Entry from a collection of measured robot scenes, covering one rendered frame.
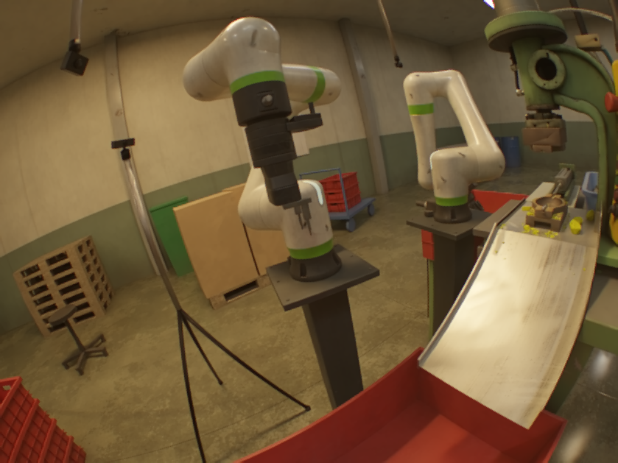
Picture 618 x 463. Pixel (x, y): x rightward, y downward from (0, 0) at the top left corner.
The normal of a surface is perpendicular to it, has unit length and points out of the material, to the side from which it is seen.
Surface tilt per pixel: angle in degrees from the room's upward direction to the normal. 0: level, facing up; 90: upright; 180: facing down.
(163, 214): 94
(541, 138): 90
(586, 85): 90
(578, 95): 90
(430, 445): 0
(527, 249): 30
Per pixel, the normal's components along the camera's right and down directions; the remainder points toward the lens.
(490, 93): -0.85, 0.33
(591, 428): -0.22, -0.93
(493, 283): -0.61, -0.65
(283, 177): 0.22, -0.11
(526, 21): -0.69, 0.36
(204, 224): 0.54, 0.14
